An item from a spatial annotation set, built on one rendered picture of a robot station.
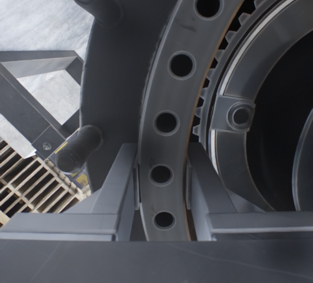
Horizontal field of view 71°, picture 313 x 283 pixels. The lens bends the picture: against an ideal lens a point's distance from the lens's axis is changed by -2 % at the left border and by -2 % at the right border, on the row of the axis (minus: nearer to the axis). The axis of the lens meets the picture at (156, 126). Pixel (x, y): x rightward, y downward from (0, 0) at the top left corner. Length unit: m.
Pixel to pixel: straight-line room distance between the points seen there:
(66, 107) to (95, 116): 2.53
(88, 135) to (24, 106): 1.23
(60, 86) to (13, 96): 1.38
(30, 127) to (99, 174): 1.23
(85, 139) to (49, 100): 2.58
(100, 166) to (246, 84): 0.15
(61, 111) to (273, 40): 2.58
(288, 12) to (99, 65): 0.16
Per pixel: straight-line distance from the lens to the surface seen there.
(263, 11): 0.22
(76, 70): 2.39
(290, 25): 0.23
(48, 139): 1.38
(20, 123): 1.45
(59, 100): 2.73
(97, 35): 0.18
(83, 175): 3.28
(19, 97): 1.40
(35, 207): 3.59
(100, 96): 0.18
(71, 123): 1.37
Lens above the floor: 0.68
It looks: 11 degrees up
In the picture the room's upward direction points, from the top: 138 degrees clockwise
